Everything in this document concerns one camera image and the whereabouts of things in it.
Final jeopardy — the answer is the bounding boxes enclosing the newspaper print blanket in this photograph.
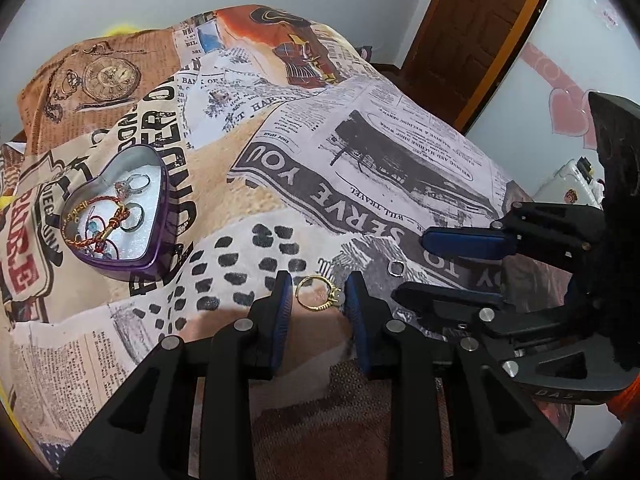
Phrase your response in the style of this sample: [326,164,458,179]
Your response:
[0,5,576,480]

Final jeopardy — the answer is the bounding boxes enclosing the dark cloth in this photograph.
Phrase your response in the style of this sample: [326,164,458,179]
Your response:
[357,44,397,69]

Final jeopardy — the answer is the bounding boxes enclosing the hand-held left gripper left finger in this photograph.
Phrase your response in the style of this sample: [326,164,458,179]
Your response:
[59,270,293,480]

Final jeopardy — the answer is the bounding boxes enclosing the white heart-print wardrobe door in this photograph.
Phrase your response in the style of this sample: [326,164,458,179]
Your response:
[467,0,640,202]

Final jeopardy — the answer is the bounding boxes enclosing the white plastic case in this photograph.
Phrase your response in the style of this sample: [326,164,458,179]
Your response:
[531,157,609,209]

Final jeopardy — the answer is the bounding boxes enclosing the gold ring with stone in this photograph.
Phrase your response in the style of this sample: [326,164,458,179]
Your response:
[295,276,346,311]

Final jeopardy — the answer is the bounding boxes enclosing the silver ring with stone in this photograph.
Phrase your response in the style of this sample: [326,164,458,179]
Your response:
[114,174,151,200]

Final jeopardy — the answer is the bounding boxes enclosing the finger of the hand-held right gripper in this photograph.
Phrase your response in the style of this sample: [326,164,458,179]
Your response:
[421,201,609,272]
[391,281,638,406]

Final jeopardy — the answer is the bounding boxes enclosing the red braided bracelet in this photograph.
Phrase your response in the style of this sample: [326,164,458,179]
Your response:
[62,199,129,262]

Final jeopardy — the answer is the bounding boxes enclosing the brown wooden door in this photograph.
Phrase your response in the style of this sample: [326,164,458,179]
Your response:
[400,0,559,134]

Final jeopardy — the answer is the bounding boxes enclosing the red and white sticker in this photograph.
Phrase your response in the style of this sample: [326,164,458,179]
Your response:
[592,0,621,29]

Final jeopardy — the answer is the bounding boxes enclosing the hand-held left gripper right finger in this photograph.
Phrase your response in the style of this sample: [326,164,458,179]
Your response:
[345,271,587,480]

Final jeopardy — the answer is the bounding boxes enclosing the purple heart-shaped tin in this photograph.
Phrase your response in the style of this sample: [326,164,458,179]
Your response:
[60,145,169,283]

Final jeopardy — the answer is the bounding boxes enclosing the yellow plastic object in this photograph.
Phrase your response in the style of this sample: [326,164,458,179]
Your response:
[97,22,152,37]

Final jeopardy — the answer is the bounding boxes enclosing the plain silver ring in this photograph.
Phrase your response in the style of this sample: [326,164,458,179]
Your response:
[122,202,147,234]

